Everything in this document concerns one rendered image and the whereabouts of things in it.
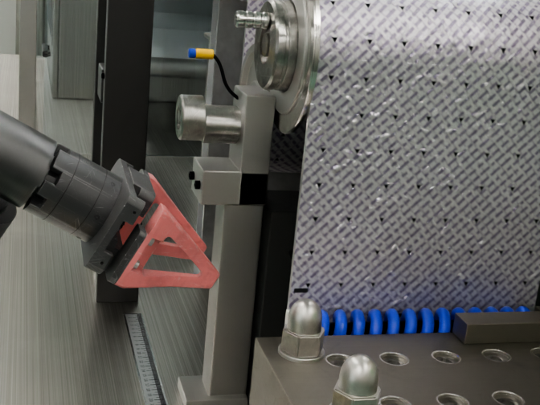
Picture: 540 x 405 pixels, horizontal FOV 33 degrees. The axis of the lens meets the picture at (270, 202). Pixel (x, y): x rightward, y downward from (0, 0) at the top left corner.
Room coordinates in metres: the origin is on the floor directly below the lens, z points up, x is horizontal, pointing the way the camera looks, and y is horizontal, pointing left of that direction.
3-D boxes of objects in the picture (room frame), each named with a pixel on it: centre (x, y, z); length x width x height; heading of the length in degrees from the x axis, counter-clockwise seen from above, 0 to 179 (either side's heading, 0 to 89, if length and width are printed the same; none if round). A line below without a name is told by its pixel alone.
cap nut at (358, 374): (0.56, -0.07, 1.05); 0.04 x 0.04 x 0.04
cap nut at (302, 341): (0.65, -0.04, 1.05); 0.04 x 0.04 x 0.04
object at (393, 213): (0.75, -0.14, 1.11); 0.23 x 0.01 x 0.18; 106
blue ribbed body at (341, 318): (0.73, -0.15, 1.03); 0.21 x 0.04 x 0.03; 106
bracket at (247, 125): (0.80, 0.04, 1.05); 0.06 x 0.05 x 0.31; 106
